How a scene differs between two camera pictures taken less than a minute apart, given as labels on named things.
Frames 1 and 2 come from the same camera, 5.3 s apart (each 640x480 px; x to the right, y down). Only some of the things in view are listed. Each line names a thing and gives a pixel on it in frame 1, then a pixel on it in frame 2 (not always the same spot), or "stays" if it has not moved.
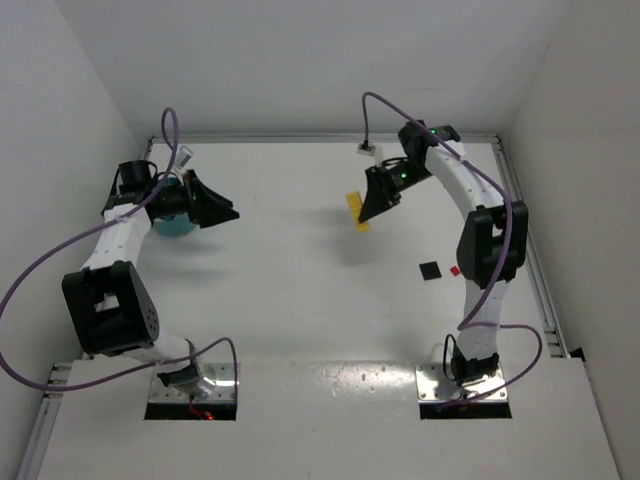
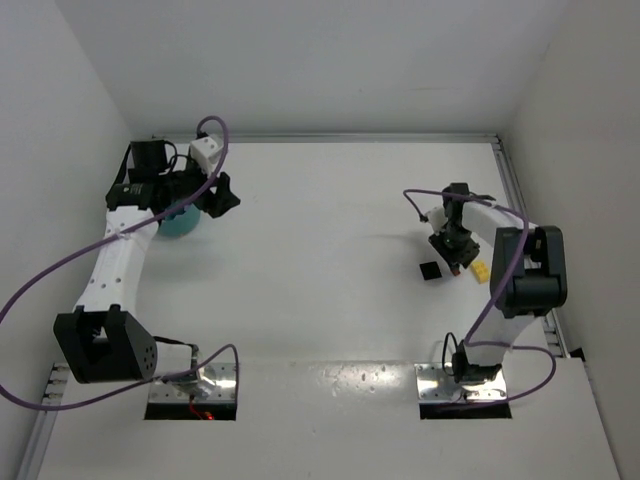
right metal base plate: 433,385 stays
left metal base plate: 219,374 stays
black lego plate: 430,270 stays
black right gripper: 383,184 -> 461,251
